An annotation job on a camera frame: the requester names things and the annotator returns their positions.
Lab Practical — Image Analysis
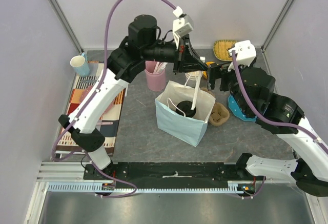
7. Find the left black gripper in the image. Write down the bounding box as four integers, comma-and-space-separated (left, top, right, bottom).
142, 34, 208, 75

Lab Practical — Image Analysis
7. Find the black coffee cup lid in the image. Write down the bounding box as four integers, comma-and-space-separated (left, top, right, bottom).
175, 100, 197, 118

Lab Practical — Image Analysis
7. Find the light blue paper bag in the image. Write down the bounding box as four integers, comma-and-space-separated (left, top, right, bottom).
155, 77, 215, 147

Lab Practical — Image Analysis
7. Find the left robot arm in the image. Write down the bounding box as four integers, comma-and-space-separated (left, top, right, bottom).
59, 14, 208, 179

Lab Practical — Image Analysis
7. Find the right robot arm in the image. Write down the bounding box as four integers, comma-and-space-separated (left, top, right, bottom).
208, 64, 327, 197

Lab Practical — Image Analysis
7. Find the stack of white paper cups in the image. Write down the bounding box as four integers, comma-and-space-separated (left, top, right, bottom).
184, 71, 202, 88

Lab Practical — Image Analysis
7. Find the orange plastic bowl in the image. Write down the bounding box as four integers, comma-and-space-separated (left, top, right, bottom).
202, 62, 216, 80

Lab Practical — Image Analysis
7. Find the blue dotted plate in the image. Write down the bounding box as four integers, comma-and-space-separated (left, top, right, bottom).
228, 95, 256, 122

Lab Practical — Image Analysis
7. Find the woven bamboo tray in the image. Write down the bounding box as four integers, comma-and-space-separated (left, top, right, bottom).
213, 39, 237, 62

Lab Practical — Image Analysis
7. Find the pink cylindrical cup holder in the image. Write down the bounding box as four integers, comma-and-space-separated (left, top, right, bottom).
145, 61, 167, 92

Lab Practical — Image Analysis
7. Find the colourful patchwork placemat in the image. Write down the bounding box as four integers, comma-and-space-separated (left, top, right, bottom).
55, 60, 129, 157

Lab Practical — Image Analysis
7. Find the pink flat stick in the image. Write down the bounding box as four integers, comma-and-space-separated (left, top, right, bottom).
97, 121, 113, 126

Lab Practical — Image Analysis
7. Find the pink dotted plate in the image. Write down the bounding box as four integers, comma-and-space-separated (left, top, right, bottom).
79, 85, 114, 114

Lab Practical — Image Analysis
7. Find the light blue mug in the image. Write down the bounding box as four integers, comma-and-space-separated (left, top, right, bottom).
70, 53, 90, 77

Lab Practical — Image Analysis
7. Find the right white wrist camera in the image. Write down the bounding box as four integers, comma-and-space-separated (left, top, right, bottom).
227, 40, 257, 67

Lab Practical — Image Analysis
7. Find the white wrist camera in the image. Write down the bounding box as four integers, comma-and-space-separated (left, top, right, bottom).
172, 6, 194, 49
227, 40, 257, 67

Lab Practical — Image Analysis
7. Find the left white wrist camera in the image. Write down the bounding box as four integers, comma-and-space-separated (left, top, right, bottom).
172, 6, 194, 49

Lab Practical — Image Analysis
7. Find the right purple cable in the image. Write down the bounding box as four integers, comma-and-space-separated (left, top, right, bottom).
230, 51, 328, 199

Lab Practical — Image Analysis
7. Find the purple cable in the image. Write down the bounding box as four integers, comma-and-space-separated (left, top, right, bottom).
230, 51, 328, 199
51, 0, 180, 199

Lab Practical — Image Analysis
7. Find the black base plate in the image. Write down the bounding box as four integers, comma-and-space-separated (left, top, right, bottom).
83, 161, 266, 190

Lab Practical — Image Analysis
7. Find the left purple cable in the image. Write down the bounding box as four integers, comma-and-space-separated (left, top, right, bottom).
51, 0, 180, 199

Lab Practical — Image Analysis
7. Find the white cable duct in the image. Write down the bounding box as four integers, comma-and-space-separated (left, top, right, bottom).
48, 182, 251, 194

